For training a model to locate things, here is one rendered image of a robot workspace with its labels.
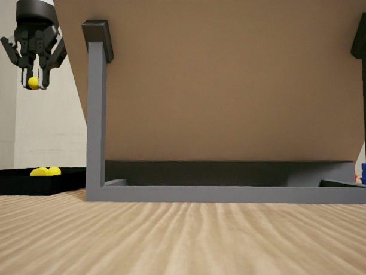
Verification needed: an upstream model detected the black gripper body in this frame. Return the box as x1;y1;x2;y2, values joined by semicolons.
14;0;60;54

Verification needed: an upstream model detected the blue plug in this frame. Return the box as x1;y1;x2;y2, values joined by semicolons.
360;163;366;185

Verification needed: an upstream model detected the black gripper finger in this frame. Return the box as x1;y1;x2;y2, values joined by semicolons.
36;30;67;90
0;30;36;90

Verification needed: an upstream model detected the yellow ball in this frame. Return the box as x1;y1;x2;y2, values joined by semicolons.
30;169;47;176
39;167;50;176
49;167;60;176
28;77;40;90

